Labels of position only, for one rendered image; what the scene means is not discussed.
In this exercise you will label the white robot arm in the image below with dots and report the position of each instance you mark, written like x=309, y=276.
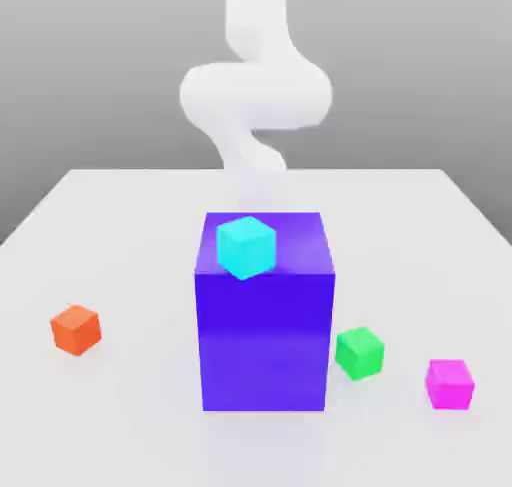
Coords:
x=256, y=91

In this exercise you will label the small green cube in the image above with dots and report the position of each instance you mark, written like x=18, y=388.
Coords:
x=359, y=354

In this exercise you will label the small orange cube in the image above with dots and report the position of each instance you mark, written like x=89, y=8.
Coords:
x=76, y=331

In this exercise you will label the small cyan cube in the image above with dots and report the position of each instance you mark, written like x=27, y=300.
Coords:
x=244, y=249

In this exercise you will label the large purple box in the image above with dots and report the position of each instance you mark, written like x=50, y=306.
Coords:
x=264, y=335

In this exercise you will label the small magenta cube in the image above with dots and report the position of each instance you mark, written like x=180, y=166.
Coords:
x=450, y=385

